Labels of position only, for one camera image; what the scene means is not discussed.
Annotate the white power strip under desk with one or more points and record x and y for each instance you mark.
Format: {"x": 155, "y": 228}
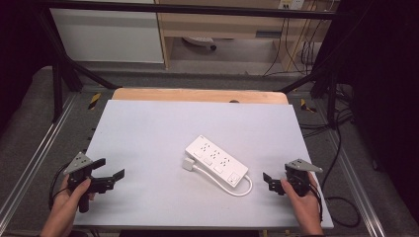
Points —
{"x": 199, "y": 41}

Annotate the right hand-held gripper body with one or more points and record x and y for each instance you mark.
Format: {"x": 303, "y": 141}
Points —
{"x": 301, "y": 179}

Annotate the wooden table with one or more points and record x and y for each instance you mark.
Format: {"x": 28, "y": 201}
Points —
{"x": 197, "y": 95}

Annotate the black horizontal frame bar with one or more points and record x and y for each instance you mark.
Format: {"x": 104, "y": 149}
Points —
{"x": 184, "y": 9}

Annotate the white cabinet panel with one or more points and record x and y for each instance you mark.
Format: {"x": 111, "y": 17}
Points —
{"x": 105, "y": 36}

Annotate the black curtain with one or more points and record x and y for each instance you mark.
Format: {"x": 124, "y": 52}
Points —
{"x": 385, "y": 98}
{"x": 16, "y": 56}

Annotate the white wall socket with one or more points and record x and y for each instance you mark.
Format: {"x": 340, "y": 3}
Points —
{"x": 291, "y": 4}

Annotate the black frame leg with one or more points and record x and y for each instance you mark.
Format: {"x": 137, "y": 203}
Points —
{"x": 61, "y": 75}
{"x": 329, "y": 82}

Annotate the light wooden desk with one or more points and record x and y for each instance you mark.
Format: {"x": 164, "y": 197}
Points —
{"x": 217, "y": 26}

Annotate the aluminium floor rail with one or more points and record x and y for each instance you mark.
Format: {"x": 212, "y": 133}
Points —
{"x": 357, "y": 184}
{"x": 36, "y": 154}

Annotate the pale grey table board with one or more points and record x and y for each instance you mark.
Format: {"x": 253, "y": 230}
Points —
{"x": 154, "y": 141}

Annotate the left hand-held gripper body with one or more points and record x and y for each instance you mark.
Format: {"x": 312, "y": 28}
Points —
{"x": 78, "y": 163}

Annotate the person's right hand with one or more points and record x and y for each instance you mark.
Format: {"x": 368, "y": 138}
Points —
{"x": 304, "y": 205}

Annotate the person's left hand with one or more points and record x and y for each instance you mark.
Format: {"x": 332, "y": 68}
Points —
{"x": 67, "y": 200}

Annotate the white power strip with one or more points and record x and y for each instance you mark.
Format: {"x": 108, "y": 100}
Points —
{"x": 199, "y": 41}
{"x": 215, "y": 159}

